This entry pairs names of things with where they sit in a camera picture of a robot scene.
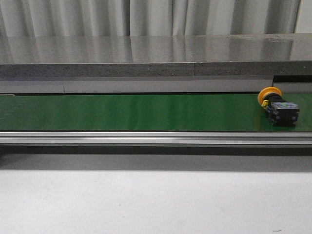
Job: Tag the yellow mushroom push button switch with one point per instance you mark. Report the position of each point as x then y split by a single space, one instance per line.
278 110

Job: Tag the green conveyor belt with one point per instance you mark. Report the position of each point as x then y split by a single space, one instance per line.
159 112

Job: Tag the grey stone counter slab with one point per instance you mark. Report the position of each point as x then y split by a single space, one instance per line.
156 56

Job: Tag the grey pleated curtain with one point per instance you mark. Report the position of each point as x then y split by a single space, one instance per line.
40 18

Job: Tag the grey rear conveyor rail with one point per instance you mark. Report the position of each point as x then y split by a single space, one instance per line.
197 84

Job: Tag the aluminium front conveyor rail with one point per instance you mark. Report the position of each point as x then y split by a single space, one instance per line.
243 139

